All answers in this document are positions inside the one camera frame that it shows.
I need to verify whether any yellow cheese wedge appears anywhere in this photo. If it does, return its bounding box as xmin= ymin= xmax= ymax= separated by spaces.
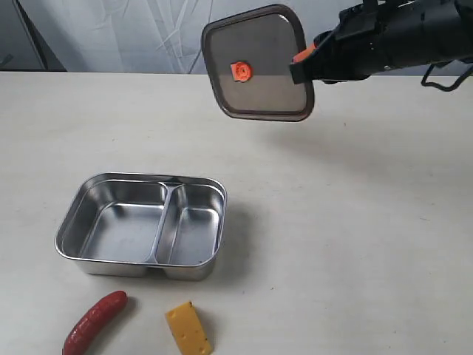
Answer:
xmin=166 ymin=301 xmax=213 ymax=355

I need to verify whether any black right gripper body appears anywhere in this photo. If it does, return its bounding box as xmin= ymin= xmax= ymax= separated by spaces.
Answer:
xmin=312 ymin=1 xmax=460 ymax=82

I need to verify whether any stainless steel lunch box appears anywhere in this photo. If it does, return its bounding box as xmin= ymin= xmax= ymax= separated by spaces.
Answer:
xmin=55 ymin=172 xmax=227 ymax=281

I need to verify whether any dark transparent box lid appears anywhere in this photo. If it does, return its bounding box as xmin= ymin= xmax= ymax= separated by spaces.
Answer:
xmin=201 ymin=4 xmax=315 ymax=122

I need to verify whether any grey wrinkled backdrop curtain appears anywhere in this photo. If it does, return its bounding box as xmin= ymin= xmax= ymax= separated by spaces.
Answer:
xmin=0 ymin=0 xmax=473 ymax=77

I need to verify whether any red sausage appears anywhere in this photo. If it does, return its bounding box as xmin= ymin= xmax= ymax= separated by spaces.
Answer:
xmin=62 ymin=291 xmax=128 ymax=355

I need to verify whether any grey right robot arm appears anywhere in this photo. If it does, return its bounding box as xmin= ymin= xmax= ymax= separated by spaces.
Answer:
xmin=290 ymin=1 xmax=472 ymax=84

